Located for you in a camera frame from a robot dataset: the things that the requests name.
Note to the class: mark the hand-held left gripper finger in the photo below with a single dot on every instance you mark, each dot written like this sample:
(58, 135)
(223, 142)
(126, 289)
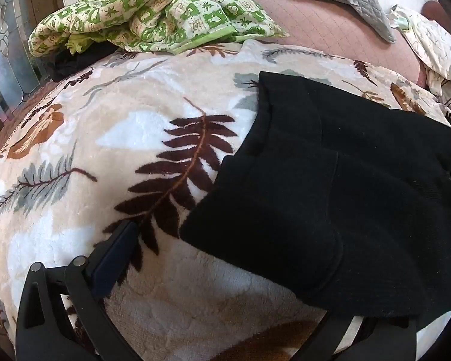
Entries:
(112, 256)

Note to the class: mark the black pants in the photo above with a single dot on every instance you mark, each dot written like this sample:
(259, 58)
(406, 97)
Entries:
(323, 195)

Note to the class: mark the leaf print fleece blanket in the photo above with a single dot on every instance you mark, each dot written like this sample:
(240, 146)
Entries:
(109, 150)

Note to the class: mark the dark cloth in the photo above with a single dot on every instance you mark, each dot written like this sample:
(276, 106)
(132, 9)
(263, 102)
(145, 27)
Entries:
(69, 64)

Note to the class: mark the patterned glass door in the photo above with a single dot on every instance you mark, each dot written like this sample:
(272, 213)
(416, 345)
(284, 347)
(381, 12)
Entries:
(11, 45)

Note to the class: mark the green checked quilt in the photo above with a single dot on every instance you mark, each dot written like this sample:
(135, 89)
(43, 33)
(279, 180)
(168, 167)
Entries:
(154, 7)

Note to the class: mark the pink quilted mattress cover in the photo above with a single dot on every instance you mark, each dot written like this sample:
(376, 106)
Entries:
(338, 41)

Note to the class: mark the cream bird print pillow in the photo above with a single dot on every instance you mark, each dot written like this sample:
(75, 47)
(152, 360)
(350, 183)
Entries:
(432, 49)

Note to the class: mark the brown headboard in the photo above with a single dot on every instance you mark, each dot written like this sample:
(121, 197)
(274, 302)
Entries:
(445, 15)

